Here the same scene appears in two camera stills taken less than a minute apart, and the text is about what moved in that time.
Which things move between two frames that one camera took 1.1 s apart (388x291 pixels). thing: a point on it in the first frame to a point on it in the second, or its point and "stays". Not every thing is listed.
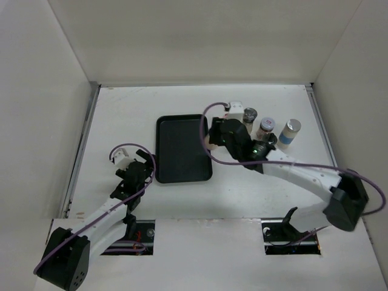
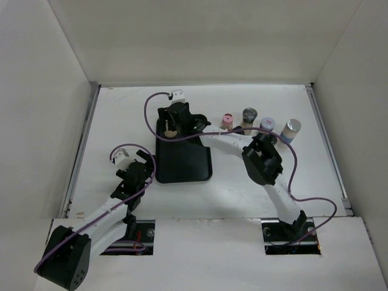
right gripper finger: x=214 y=137 to x=162 y=113
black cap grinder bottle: x=272 y=139 stays
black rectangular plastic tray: x=179 y=155 stays
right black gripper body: x=235 y=152 to x=181 y=130
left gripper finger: x=145 y=156 stays
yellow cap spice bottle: x=210 y=146 to x=170 y=131
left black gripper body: x=149 y=168 stays
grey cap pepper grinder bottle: x=248 y=117 stays
